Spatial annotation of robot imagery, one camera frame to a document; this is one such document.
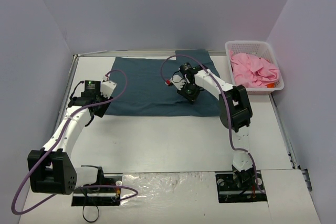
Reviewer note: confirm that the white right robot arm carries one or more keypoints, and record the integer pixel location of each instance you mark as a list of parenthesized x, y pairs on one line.
[(235, 111)]

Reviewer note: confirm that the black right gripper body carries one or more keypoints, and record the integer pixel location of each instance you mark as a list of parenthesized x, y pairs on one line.
[(188, 94)]

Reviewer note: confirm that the orange garment in basket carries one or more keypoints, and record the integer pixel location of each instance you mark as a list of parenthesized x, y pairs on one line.
[(271, 85)]

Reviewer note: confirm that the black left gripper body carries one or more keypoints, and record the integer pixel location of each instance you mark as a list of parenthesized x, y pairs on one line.
[(102, 107)]

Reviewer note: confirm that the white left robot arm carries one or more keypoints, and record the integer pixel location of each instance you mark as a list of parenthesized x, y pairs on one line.
[(50, 168)]

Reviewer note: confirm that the pink t-shirt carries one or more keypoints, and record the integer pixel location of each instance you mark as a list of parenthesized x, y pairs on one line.
[(252, 71)]

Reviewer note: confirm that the teal blue t-shirt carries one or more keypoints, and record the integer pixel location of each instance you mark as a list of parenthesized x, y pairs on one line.
[(143, 92)]

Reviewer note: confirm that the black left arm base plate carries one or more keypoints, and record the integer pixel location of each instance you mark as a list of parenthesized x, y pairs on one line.
[(96, 197)]

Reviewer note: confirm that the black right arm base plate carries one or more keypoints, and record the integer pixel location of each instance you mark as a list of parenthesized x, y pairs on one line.
[(234, 188)]

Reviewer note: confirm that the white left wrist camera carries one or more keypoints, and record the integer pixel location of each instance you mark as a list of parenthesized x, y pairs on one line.
[(107, 87)]

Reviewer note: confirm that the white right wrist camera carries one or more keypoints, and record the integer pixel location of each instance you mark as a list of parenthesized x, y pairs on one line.
[(177, 81)]

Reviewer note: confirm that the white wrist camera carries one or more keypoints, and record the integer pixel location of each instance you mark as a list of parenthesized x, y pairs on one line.
[(177, 81), (107, 87)]

